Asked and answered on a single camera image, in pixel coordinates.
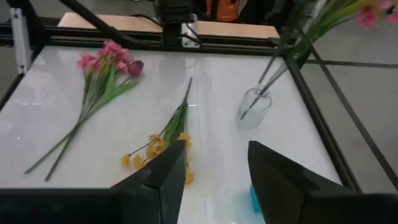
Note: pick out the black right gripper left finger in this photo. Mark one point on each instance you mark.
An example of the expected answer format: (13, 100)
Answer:
(93, 205)

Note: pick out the dark pink artificial tulip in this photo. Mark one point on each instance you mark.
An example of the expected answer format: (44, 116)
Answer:
(136, 68)

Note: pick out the pink artificial flower bunch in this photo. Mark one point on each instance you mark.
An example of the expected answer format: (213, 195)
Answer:
(112, 51)
(320, 31)

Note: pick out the yellow veined flower bunch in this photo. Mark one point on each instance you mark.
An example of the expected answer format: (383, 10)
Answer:
(174, 124)

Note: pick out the black aluminium table frame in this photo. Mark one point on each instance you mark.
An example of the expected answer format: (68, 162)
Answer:
(233, 45)

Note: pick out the light wooden side board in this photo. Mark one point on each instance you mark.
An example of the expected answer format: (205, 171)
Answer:
(93, 23)

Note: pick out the blue glass vase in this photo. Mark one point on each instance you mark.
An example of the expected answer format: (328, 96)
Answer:
(255, 200)

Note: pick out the orange shop vacuum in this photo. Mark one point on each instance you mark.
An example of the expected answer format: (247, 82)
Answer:
(225, 11)

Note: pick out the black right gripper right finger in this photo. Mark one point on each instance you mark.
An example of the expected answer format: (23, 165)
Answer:
(311, 205)

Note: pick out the silver aluminium post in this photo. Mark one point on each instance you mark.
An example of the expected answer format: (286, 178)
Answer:
(20, 40)

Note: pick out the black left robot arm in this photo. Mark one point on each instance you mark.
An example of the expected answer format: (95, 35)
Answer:
(172, 18)

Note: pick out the clear glass vase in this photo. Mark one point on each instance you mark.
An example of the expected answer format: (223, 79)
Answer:
(253, 115)

